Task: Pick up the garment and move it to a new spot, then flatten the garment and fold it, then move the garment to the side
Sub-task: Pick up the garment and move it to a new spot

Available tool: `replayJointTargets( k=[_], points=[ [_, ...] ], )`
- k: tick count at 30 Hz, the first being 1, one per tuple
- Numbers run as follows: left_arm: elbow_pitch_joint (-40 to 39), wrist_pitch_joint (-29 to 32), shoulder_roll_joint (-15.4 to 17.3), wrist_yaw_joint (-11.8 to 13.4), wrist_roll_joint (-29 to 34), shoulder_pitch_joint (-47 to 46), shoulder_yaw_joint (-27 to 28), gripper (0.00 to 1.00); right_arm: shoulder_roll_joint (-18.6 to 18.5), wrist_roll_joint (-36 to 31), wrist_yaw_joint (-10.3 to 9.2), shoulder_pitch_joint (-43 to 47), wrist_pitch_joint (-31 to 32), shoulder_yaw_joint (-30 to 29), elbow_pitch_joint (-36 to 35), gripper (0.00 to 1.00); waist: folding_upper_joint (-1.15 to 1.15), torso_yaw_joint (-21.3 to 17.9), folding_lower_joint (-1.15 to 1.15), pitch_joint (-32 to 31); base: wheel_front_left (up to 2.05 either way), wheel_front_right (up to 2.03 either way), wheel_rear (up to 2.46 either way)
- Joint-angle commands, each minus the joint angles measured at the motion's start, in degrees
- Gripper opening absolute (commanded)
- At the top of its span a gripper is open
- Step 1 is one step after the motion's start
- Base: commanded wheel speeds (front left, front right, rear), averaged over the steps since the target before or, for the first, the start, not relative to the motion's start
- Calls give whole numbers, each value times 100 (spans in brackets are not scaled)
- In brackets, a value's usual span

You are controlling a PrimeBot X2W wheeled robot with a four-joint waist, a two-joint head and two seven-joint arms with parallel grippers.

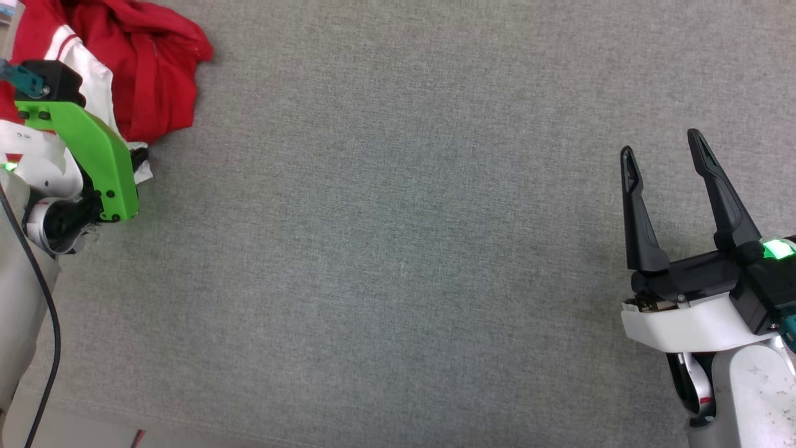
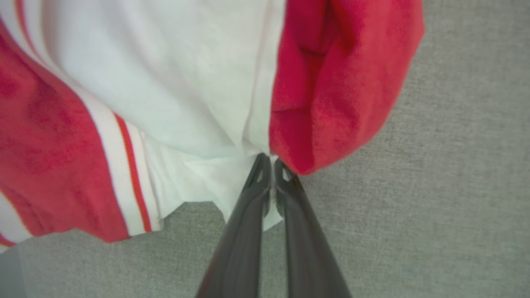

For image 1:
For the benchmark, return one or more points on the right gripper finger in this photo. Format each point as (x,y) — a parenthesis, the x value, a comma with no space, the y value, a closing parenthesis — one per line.
(727,218)
(640,242)

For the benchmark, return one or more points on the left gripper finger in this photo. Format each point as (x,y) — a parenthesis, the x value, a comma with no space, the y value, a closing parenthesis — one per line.
(139,158)

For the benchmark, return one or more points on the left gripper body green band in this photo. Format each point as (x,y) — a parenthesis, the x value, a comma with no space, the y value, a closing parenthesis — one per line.
(99,155)

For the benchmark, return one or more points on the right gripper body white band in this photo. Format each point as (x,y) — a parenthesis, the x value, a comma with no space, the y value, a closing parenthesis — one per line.
(690,323)

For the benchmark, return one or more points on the red garment with white trim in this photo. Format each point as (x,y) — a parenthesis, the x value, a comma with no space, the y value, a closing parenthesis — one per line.
(155,68)

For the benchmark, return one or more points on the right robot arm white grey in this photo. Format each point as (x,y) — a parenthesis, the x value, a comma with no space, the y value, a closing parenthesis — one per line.
(752,398)

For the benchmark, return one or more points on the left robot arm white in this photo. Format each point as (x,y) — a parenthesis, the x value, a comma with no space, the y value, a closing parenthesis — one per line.
(18,298)

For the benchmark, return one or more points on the grey fabric work surface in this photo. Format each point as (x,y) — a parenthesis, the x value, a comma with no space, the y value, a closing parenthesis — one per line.
(398,249)

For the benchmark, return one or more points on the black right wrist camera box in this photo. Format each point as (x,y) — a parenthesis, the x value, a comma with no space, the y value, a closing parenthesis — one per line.
(765,292)

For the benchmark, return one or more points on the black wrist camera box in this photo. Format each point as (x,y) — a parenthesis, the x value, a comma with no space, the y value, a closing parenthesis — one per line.
(62,81)
(765,292)

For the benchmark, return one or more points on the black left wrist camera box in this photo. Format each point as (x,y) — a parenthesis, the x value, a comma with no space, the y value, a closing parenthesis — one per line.
(62,81)

